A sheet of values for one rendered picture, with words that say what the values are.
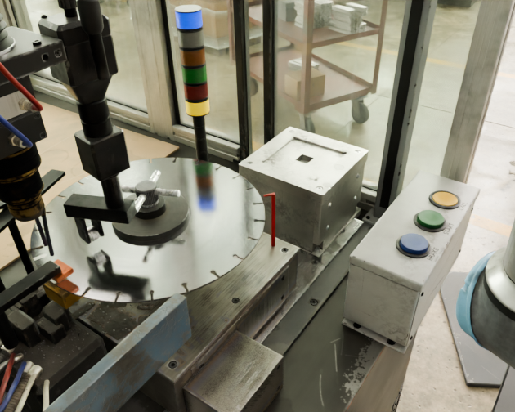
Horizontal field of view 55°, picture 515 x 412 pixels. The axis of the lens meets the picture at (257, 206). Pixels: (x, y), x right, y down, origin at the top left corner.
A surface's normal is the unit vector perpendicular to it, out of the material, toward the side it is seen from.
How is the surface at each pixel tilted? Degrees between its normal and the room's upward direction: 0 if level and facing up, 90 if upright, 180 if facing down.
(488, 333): 92
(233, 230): 0
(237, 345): 0
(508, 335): 99
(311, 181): 0
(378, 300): 90
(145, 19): 90
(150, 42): 90
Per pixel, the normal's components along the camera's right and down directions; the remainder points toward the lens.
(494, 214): -0.02, -0.80
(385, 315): -0.58, 0.50
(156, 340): 0.82, 0.33
